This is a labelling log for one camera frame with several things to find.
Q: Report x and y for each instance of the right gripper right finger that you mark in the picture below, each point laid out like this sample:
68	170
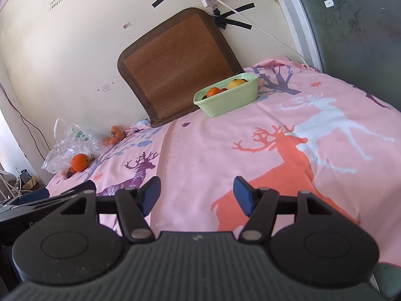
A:
261	206

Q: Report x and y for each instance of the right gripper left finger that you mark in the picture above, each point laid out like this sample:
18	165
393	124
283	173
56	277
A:
131	206

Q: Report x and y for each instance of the orange by plastic bag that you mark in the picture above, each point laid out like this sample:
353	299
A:
80	162

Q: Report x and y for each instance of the orange stuffed toy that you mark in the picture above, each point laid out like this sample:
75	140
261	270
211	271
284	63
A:
117	134

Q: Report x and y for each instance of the pink deer bed sheet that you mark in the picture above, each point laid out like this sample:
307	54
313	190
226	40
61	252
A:
307	131

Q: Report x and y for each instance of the clear plastic bag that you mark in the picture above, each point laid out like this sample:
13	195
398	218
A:
71	140

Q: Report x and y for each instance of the light green plastic basket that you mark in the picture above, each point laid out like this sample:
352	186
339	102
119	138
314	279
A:
227	100

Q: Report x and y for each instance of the mandarin in basket centre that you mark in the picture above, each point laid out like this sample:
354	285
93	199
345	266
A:
213	91

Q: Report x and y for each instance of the yellow orange in basket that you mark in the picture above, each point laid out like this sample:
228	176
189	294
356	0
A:
235	83

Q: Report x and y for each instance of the brown woven seat mat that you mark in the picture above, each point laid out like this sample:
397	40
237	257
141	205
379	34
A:
167	66

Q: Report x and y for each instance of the white window frame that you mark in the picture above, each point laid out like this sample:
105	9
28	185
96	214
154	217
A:
357	40

